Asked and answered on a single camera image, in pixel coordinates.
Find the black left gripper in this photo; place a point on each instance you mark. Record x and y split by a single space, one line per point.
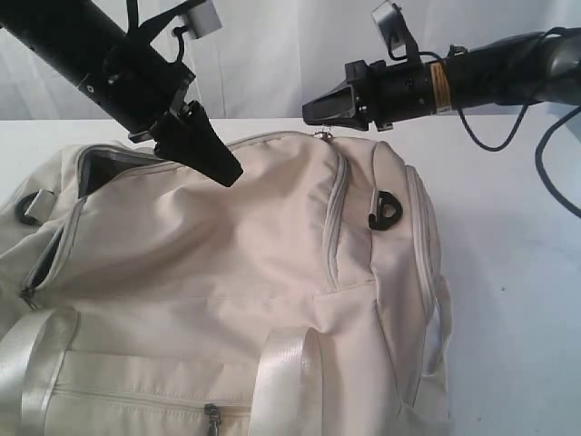
144 87

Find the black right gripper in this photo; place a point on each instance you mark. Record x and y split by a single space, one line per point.
377 93

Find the cream fabric duffel bag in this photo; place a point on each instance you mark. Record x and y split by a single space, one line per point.
139 297

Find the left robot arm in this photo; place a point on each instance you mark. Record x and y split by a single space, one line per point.
74 37

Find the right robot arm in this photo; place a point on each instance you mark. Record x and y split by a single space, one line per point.
521 70

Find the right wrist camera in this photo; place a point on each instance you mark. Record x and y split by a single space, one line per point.
391 24

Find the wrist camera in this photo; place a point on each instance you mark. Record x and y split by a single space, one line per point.
391 24
201 20

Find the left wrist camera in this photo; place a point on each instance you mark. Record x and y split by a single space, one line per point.
201 20

